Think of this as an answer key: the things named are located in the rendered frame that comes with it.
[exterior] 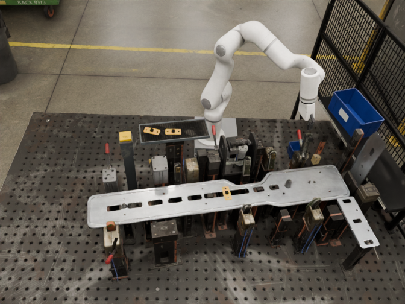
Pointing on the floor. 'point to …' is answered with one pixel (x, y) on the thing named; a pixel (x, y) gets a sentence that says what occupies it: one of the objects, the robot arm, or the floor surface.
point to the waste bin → (6, 55)
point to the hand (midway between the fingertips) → (305, 122)
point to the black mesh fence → (363, 70)
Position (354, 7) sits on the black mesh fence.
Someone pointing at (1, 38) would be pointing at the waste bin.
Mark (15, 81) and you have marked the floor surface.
